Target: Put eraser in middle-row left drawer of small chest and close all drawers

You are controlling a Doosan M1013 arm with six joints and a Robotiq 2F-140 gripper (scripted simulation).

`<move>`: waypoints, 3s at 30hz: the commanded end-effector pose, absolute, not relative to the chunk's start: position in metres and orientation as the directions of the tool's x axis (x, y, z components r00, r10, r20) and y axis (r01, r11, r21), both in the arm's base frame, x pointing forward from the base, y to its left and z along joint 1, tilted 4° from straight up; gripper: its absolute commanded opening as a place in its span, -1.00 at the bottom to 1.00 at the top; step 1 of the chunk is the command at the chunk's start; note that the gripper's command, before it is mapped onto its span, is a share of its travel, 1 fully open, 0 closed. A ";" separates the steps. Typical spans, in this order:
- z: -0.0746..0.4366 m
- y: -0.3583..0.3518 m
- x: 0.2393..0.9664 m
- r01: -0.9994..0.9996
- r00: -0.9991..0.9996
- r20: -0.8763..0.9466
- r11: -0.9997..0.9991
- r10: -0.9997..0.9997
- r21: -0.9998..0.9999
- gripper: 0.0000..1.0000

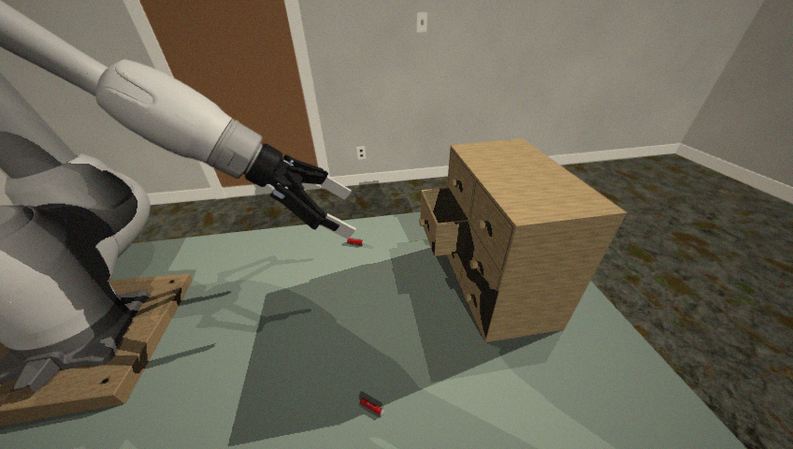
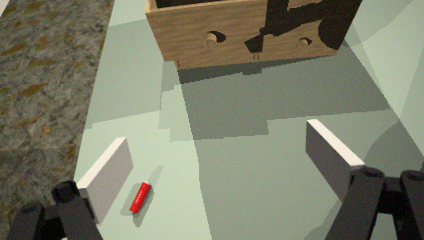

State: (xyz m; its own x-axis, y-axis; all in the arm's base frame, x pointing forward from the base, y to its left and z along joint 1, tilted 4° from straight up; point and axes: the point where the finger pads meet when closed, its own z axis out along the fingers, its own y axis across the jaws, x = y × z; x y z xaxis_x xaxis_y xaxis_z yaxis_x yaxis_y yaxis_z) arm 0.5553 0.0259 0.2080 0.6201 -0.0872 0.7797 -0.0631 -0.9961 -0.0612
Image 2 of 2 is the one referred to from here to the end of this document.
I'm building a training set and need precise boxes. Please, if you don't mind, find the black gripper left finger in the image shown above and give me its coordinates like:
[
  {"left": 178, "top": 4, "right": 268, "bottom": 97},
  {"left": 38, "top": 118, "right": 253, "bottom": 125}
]
[{"left": 6, "top": 137, "right": 134, "bottom": 240}]

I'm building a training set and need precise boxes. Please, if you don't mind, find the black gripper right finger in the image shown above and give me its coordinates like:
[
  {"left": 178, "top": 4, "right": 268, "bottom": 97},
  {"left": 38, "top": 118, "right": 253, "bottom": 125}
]
[{"left": 305, "top": 119, "right": 424, "bottom": 240}]

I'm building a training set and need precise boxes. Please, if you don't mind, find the small wooden chest of drawers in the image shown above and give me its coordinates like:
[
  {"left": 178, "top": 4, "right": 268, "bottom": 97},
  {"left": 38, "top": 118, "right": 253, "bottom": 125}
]
[{"left": 174, "top": 0, "right": 362, "bottom": 70}]

